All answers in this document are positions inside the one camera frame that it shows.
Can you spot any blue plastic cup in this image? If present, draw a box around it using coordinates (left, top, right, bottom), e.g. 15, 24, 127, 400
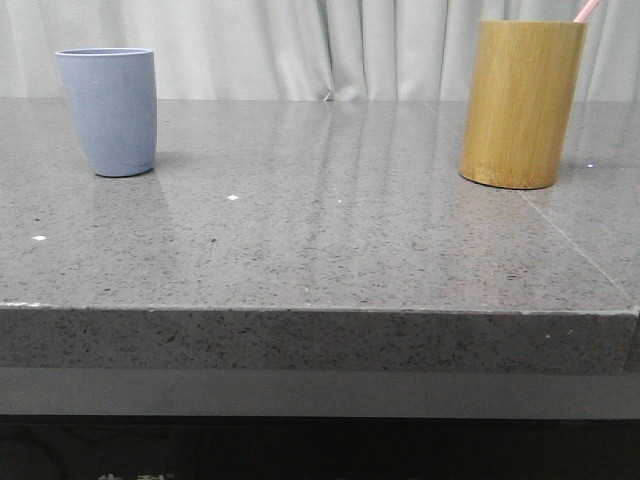
55, 48, 157, 177

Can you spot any pink chopstick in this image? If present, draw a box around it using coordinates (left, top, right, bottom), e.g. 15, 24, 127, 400
573, 0, 600, 23

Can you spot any white-grey curtain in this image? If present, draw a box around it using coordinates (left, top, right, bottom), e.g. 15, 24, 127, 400
0, 0, 640, 103

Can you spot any bamboo wooden cylinder holder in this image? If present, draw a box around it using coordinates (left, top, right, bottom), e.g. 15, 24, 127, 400
459, 20, 587, 190

